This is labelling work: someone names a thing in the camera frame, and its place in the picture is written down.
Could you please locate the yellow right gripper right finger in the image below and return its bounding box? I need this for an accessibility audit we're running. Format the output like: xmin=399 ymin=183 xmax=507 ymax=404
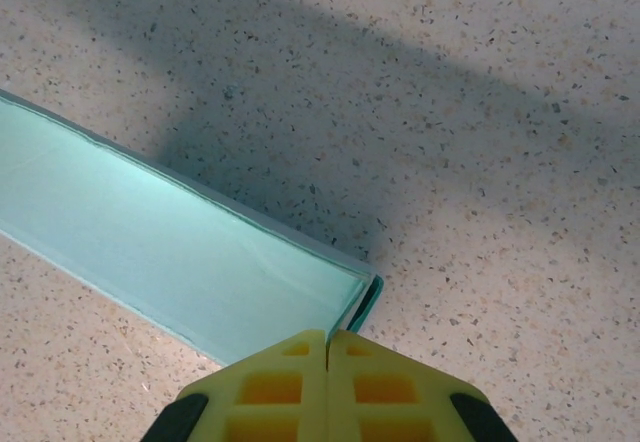
xmin=327 ymin=330 xmax=521 ymax=442

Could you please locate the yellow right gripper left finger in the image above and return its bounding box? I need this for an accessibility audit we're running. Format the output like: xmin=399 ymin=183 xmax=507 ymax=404
xmin=144 ymin=329 xmax=329 ymax=442

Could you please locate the teal paper box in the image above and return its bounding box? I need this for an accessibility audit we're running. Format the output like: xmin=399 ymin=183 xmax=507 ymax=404
xmin=0 ymin=87 xmax=385 ymax=367

